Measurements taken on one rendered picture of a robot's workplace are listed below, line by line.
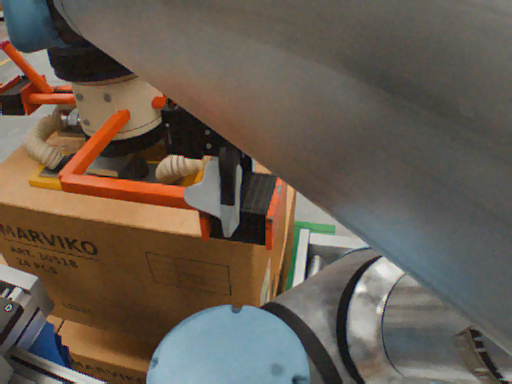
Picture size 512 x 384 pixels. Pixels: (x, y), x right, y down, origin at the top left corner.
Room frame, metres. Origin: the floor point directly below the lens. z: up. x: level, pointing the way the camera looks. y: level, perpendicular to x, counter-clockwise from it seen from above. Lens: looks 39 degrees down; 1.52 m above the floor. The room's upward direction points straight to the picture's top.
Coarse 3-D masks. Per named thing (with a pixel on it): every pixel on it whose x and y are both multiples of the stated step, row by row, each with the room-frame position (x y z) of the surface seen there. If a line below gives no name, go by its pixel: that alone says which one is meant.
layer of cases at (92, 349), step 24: (288, 192) 1.22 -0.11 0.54; (288, 216) 1.09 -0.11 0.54; (288, 240) 1.07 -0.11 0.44; (288, 264) 1.17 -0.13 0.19; (72, 336) 0.57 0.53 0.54; (96, 336) 0.57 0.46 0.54; (120, 336) 0.58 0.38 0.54; (96, 360) 0.50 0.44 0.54; (120, 360) 0.50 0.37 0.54; (144, 360) 0.51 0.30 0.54
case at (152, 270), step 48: (0, 192) 0.56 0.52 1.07; (48, 192) 0.56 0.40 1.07; (0, 240) 0.55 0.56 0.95; (48, 240) 0.52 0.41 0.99; (96, 240) 0.49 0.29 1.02; (144, 240) 0.47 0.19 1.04; (192, 240) 0.46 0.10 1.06; (48, 288) 0.54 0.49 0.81; (96, 288) 0.51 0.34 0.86; (144, 288) 0.48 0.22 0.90; (192, 288) 0.46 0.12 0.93; (240, 288) 0.44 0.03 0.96; (144, 336) 0.49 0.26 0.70
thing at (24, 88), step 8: (16, 80) 0.77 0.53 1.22; (24, 80) 0.77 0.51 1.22; (0, 88) 0.72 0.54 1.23; (8, 88) 0.74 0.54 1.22; (16, 88) 0.73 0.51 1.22; (24, 88) 0.70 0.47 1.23; (32, 88) 0.72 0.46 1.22; (0, 96) 0.69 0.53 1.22; (8, 96) 0.69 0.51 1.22; (16, 96) 0.68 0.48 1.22; (24, 96) 0.69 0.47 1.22; (0, 104) 0.71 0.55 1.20; (8, 104) 0.70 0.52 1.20; (16, 104) 0.70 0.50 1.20; (24, 104) 0.69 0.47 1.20; (32, 104) 0.71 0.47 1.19; (40, 104) 0.73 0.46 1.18; (8, 112) 0.69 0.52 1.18; (16, 112) 0.69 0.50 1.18; (24, 112) 0.69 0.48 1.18; (32, 112) 0.70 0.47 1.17
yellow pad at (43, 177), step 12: (72, 156) 0.61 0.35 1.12; (48, 168) 0.61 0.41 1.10; (60, 168) 0.61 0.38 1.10; (132, 168) 0.60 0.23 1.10; (144, 168) 0.57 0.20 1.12; (36, 180) 0.58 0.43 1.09; (48, 180) 0.58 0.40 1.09; (132, 180) 0.56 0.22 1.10; (144, 180) 0.56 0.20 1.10; (156, 180) 0.56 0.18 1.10; (180, 180) 0.57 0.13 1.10; (192, 180) 0.57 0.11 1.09
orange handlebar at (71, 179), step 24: (48, 96) 0.69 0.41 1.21; (72, 96) 0.68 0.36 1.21; (120, 120) 0.58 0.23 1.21; (96, 144) 0.51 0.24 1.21; (72, 168) 0.44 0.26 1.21; (72, 192) 0.41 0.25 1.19; (96, 192) 0.40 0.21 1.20; (120, 192) 0.39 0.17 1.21; (144, 192) 0.39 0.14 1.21; (168, 192) 0.39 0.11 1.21
